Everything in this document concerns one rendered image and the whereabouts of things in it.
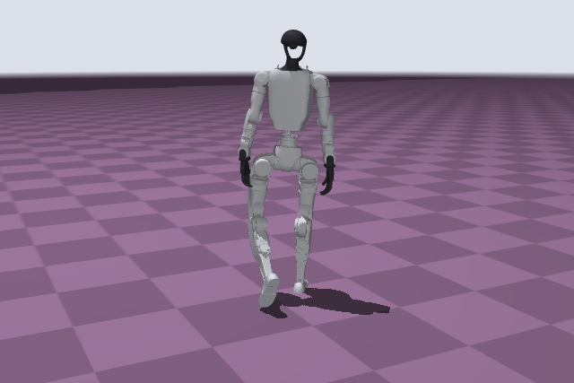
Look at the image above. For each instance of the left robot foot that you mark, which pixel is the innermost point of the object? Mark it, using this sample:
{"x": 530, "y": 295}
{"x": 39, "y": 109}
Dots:
{"x": 268, "y": 293}

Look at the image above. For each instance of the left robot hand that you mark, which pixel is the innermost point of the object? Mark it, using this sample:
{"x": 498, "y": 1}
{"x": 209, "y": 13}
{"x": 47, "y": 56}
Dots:
{"x": 244, "y": 167}

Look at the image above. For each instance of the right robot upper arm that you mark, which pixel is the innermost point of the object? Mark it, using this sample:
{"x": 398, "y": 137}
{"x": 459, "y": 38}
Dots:
{"x": 320, "y": 83}

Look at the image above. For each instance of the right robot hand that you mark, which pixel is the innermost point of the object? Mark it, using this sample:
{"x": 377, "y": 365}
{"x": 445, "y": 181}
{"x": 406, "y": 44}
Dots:
{"x": 329, "y": 175}

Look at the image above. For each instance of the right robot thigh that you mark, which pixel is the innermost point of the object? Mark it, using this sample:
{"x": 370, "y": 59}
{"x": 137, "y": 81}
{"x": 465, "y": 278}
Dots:
{"x": 307, "y": 191}

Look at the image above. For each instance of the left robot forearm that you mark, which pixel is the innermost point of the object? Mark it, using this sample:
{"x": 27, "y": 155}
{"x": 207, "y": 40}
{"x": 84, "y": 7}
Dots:
{"x": 247, "y": 136}

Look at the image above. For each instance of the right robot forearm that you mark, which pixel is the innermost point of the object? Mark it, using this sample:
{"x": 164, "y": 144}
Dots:
{"x": 327, "y": 135}

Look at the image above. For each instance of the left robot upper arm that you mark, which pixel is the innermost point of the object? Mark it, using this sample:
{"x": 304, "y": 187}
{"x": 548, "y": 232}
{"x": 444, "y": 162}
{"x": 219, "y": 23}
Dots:
{"x": 258, "y": 96}

